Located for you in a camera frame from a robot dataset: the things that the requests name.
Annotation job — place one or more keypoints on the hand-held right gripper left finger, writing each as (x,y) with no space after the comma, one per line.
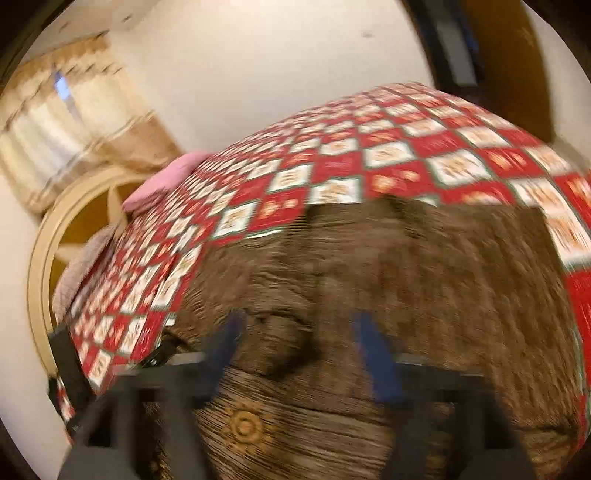
(229,350)

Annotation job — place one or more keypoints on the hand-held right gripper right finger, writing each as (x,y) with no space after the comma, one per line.
(376,355)

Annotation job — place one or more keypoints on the beige curtain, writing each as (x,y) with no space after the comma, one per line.
(78,120)

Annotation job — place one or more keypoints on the wooden door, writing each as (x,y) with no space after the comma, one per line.
(512,60)

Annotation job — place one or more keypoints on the beige arched headboard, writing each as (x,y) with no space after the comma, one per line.
(41,277)

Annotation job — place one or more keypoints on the pink pillow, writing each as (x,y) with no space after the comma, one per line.
(161,182)

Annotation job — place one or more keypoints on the brown striped garment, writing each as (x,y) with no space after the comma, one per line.
(392,272)

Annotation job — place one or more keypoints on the red printed bedsheet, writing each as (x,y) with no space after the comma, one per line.
(351,157)

